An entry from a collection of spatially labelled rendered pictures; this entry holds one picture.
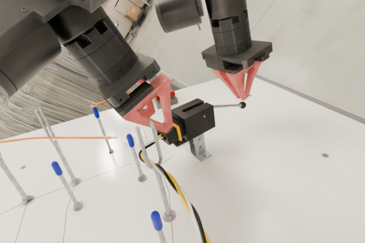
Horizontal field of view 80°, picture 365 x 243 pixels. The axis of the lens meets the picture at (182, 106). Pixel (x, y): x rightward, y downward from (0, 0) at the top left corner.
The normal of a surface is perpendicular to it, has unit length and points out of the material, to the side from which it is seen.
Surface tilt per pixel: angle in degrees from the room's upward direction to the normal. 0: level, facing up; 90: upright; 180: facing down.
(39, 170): 47
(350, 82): 0
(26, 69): 144
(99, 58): 93
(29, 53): 127
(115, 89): 26
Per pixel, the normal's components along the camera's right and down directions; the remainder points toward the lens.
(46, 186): -0.15, -0.88
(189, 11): -0.05, 0.69
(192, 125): 0.54, 0.31
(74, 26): 0.33, 0.49
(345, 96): -0.78, -0.40
